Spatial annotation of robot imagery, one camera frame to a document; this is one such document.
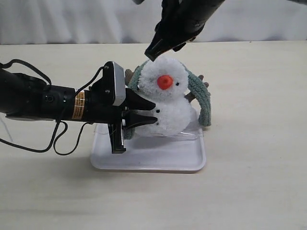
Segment white backdrop curtain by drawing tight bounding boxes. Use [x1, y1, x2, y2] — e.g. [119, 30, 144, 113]
[0, 0, 307, 45]

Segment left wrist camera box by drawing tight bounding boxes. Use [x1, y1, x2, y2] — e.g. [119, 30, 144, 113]
[112, 61, 126, 106]

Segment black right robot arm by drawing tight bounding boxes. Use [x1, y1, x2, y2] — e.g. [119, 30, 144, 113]
[144, 0, 224, 61]

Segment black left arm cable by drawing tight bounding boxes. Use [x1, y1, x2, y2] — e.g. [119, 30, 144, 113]
[0, 59, 106, 156]

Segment white plush snowman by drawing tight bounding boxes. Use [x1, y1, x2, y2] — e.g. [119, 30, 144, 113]
[123, 57, 210, 138]

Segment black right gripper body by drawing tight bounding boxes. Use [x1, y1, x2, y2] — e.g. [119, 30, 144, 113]
[155, 0, 209, 42]

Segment green fluffy scarf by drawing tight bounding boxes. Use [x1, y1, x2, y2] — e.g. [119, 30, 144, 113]
[122, 59, 212, 141]

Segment white plastic tray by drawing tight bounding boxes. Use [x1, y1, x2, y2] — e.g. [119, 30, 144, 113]
[90, 124, 207, 173]

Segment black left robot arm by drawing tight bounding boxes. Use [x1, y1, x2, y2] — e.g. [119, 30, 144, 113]
[0, 59, 157, 154]

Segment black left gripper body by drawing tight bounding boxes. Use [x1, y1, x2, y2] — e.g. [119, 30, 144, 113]
[71, 61, 126, 154]

